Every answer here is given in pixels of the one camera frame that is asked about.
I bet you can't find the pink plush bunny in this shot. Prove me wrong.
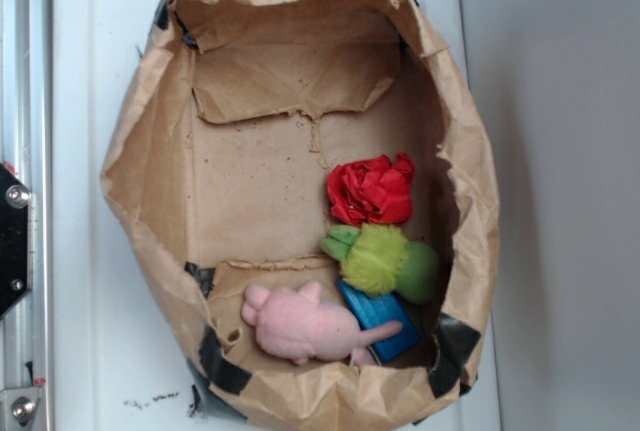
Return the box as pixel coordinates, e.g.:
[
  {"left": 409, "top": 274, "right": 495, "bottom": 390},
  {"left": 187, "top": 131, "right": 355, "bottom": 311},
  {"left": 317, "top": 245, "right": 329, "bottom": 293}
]
[{"left": 241, "top": 281, "right": 403, "bottom": 366}]

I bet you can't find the red crumpled fabric flower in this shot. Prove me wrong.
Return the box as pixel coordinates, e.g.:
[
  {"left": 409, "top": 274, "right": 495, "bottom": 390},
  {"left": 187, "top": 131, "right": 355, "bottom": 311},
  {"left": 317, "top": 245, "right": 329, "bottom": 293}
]
[{"left": 327, "top": 153, "right": 415, "bottom": 227}]

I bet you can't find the green fuzzy plush toy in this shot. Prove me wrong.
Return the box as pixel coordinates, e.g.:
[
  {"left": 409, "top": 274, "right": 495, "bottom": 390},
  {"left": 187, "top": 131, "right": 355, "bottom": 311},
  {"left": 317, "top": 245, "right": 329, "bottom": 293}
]
[{"left": 321, "top": 223, "right": 440, "bottom": 305}]

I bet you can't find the blue wooden block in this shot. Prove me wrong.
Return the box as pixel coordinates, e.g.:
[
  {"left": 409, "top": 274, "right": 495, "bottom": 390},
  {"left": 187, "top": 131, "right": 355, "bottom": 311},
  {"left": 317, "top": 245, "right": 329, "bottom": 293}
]
[{"left": 336, "top": 279, "right": 421, "bottom": 363}]

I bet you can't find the brown paper bag liner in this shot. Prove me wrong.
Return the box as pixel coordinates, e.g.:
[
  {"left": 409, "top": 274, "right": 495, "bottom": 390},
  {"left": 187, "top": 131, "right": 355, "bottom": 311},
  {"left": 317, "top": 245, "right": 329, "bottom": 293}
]
[{"left": 101, "top": 0, "right": 499, "bottom": 430}]

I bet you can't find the white plastic bin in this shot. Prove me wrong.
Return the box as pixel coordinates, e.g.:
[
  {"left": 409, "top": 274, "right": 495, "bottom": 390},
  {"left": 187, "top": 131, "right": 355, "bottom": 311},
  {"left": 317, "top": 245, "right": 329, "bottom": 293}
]
[{"left": 49, "top": 0, "right": 504, "bottom": 431}]

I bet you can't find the black metal bracket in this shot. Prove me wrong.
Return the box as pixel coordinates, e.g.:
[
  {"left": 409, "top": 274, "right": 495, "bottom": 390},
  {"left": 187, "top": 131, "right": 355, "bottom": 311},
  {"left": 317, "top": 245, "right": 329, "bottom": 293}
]
[{"left": 0, "top": 163, "right": 32, "bottom": 318}]

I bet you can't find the aluminium frame rail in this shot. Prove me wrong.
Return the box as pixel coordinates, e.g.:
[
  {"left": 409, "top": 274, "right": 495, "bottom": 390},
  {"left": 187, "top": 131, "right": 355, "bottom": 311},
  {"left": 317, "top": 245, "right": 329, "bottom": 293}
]
[{"left": 1, "top": 0, "right": 52, "bottom": 430}]

